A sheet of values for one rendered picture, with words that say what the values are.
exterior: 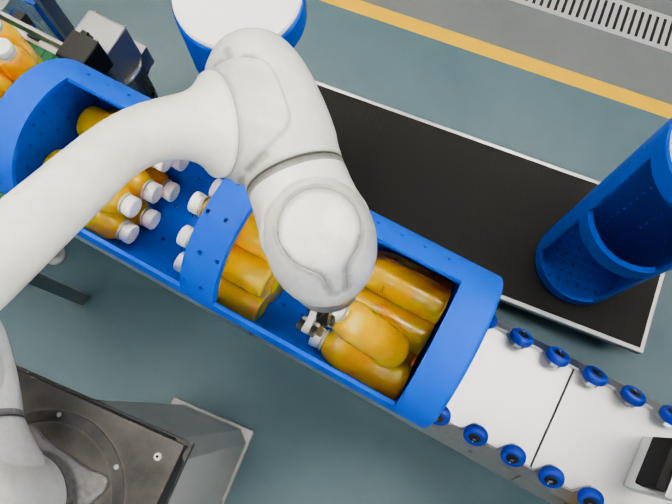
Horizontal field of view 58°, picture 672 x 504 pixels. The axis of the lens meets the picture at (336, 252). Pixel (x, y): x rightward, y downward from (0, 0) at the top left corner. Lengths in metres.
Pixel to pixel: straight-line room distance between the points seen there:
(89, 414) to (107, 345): 1.16
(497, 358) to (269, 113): 0.81
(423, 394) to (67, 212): 0.61
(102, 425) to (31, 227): 0.69
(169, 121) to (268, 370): 1.65
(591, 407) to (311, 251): 0.88
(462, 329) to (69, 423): 0.68
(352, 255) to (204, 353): 1.72
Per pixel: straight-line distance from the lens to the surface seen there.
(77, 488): 1.13
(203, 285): 1.01
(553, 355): 1.22
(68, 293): 2.24
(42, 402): 1.20
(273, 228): 0.51
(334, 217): 0.50
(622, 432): 1.31
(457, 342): 0.92
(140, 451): 1.12
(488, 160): 2.21
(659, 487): 1.17
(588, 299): 2.15
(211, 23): 1.38
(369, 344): 0.97
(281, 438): 2.14
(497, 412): 1.24
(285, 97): 0.59
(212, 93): 0.58
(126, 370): 2.27
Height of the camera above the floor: 2.13
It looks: 75 degrees down
